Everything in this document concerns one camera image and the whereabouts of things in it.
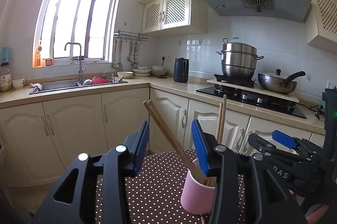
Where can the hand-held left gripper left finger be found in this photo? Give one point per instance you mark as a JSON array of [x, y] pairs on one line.
[[140, 150]]

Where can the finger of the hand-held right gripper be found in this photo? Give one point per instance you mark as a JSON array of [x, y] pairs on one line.
[[285, 138], [266, 146]]

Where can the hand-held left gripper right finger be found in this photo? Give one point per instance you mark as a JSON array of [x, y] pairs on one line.
[[200, 150]]

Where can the bundle of wooden chopsticks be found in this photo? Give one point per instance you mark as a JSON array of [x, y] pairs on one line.
[[168, 134]]

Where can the pink cup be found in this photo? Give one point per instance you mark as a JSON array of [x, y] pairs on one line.
[[196, 195]]

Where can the person's right hand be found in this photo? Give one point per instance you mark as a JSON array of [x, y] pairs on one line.
[[320, 214]]

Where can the cream base cabinet under hob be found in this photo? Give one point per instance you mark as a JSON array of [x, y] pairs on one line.
[[171, 118]]

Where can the brown polka-dot tablecloth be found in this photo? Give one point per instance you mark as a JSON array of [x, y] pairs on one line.
[[155, 195]]

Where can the black glass gas hob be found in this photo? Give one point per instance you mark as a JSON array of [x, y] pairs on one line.
[[237, 99]]

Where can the cream base cabinet under sink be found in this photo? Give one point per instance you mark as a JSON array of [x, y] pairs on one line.
[[73, 129]]

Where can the black portable stove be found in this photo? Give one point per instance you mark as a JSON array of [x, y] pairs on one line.
[[231, 78]]

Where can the white bowl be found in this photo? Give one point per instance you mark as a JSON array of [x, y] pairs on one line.
[[125, 74]]

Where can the stack of white plates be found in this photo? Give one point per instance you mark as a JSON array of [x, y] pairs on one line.
[[142, 72]]

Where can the stack of white bowls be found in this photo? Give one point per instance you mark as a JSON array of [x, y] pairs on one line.
[[159, 72]]

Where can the dark blue kettle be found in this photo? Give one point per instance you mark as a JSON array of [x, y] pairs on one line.
[[179, 71]]

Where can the red plastic bowl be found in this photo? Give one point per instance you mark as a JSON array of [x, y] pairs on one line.
[[98, 80]]

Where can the steel ladle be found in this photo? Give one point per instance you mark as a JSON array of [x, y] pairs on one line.
[[115, 65]]

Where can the stainless steel steamer pot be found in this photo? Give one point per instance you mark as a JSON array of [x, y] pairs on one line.
[[238, 61]]

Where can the hanging slotted spatula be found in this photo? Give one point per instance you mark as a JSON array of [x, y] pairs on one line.
[[135, 55]]

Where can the hanging steel spatula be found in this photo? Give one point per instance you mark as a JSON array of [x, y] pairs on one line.
[[130, 55]]

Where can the steel kitchen faucet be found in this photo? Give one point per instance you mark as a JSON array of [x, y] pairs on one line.
[[80, 66]]

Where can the steel kitchen sink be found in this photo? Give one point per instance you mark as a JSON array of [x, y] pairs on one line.
[[58, 86]]

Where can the white rag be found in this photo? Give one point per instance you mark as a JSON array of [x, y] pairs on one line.
[[36, 86]]

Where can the small red jar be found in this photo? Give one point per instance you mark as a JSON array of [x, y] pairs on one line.
[[49, 62]]

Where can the orange bottle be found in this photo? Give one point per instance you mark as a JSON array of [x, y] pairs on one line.
[[38, 55]]

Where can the small white cup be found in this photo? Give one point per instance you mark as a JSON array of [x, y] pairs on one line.
[[18, 83]]

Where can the barred kitchen window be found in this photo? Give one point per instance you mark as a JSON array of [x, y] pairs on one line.
[[79, 16]]

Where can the cooking oil bottle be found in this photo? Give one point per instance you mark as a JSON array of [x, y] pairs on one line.
[[4, 80]]

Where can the light blue box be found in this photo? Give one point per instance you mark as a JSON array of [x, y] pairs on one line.
[[4, 55]]

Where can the white wall outlet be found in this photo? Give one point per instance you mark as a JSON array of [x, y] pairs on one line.
[[166, 58]]

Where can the metal wall hook rack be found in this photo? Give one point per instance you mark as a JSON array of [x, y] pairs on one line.
[[131, 36]]

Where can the cream lattice door wall cabinet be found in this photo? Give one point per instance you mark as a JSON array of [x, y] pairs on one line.
[[179, 13], [325, 19]]

